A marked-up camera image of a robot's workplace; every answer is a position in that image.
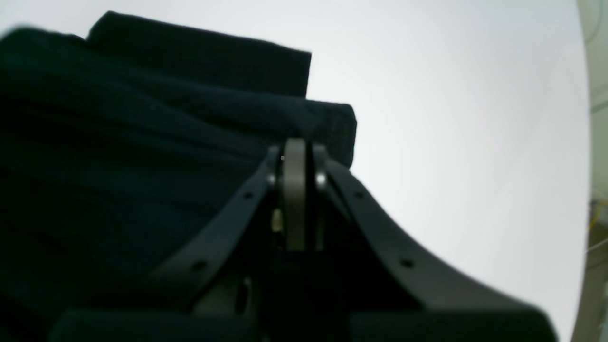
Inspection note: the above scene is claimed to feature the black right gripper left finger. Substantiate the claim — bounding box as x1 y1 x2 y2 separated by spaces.
48 138 307 342

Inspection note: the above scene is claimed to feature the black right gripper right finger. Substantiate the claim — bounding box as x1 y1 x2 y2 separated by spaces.
307 143 557 342

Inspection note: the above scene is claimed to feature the black T-shirt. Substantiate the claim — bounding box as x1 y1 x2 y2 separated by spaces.
0 11 357 342

